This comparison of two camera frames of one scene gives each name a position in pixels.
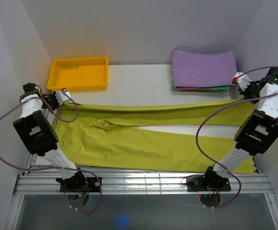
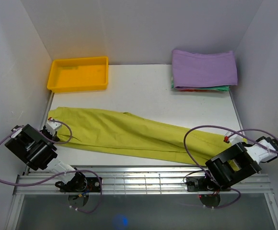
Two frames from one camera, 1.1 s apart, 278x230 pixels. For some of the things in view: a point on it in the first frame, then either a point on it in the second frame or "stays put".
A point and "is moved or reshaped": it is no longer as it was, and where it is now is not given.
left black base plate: x=94 y=184 stays put
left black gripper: x=53 y=96 to x=54 y=138
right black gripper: x=245 y=93 to x=244 y=144
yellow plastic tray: x=79 y=74 stays put
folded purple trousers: x=195 y=69 stays put
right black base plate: x=197 y=183 stays put
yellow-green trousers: x=106 y=135 is moved or reshaped
